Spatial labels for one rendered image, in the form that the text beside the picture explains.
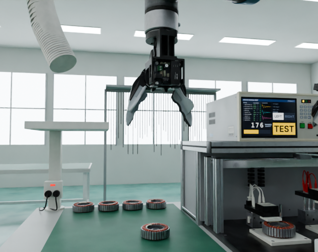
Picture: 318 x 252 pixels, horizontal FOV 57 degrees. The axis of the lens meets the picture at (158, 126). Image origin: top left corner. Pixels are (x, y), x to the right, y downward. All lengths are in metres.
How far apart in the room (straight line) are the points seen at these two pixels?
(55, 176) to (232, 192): 0.92
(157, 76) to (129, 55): 7.11
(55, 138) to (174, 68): 1.15
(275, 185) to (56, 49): 1.35
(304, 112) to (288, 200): 0.41
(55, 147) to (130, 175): 5.87
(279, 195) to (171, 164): 6.24
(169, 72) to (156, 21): 0.11
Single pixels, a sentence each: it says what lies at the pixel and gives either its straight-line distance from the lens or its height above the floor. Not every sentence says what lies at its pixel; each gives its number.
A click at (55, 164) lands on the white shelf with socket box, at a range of 1.66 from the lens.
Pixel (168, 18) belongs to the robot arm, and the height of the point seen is 1.38.
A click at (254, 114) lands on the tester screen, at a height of 1.23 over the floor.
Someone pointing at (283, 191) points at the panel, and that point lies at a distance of 1.49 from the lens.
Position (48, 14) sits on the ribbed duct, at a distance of 1.96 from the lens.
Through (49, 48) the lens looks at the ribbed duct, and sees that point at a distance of 1.82.
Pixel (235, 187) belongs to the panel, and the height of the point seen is 0.91.
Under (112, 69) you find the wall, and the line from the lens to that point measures 7.58.
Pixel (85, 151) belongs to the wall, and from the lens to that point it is 7.38.
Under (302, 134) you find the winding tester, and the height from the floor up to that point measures 1.14.
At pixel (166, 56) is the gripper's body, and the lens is 0.61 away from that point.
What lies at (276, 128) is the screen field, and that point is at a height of 1.17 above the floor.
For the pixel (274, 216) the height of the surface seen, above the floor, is 0.83.
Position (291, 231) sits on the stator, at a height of 0.81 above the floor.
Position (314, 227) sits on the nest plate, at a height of 0.78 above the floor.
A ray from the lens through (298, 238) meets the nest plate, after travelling 1.18.
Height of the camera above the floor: 1.12
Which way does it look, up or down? 3 degrees up
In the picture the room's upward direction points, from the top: straight up
